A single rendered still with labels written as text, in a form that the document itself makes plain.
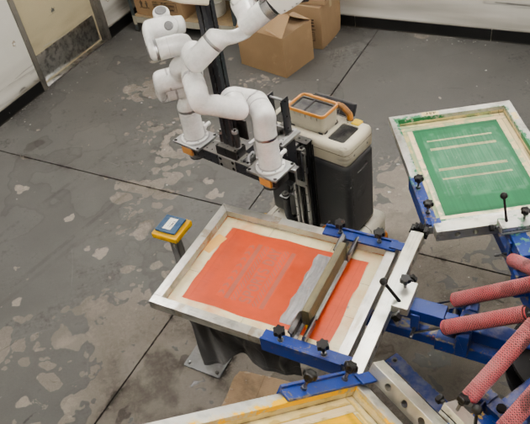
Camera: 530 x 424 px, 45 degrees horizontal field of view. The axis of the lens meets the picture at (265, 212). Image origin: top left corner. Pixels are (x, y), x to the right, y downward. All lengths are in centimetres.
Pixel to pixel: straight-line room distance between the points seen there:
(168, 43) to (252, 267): 92
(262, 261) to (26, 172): 300
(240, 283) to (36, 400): 156
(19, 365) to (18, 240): 107
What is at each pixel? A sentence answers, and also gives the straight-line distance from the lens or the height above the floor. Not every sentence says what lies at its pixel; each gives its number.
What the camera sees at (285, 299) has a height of 96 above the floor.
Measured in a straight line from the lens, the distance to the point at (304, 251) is 257.
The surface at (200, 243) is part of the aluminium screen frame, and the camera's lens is 263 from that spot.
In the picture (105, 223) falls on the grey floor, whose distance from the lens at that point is 446.
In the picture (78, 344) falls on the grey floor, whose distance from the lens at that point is 380.
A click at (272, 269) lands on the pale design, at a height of 96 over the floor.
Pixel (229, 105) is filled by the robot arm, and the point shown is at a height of 150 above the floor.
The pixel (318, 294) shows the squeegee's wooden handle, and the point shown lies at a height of 106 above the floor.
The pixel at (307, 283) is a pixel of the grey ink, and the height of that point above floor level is 96.
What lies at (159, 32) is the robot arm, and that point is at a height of 170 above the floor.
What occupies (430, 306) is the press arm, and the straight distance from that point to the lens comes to 226.
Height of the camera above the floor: 279
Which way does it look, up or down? 42 degrees down
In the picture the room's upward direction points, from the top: 10 degrees counter-clockwise
